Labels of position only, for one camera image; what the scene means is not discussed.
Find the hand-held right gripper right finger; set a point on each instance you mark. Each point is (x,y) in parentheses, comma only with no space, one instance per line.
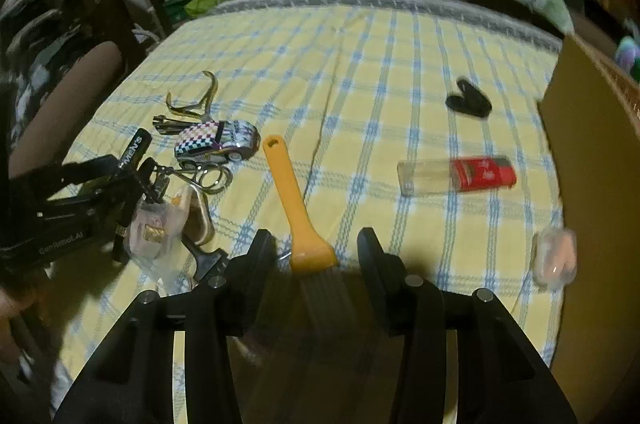
(372,264)

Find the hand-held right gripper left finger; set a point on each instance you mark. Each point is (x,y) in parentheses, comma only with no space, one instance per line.
(260,264)

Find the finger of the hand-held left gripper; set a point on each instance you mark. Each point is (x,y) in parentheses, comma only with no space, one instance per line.
(95,169)
(110,206)

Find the black tube with white print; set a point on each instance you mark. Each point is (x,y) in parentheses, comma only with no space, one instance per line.
(136,149)

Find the beige oval hair clip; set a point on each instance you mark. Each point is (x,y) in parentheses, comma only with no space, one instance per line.
(200,214)

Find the checkered toy car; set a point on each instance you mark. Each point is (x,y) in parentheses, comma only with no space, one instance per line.
(215,142)

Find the gold hair claw clip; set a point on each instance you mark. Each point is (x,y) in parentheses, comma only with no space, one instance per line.
(200,104)

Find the red and clear lighter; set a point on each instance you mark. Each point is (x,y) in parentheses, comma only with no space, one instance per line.
(475,174)

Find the pink sponge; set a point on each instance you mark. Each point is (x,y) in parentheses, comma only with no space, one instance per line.
(555,256)

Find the small black hair clip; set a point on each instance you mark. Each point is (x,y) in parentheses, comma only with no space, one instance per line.
(467,99)

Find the cardboard box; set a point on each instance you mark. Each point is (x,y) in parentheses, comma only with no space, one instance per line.
(595,204)

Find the pile of clothes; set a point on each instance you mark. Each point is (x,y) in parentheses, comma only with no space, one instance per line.
(35,29)

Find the yellow plaid tablecloth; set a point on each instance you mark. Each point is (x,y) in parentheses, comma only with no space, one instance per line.
(375,79)

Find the green plastic bag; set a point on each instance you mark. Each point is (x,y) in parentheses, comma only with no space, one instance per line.
(207,2)

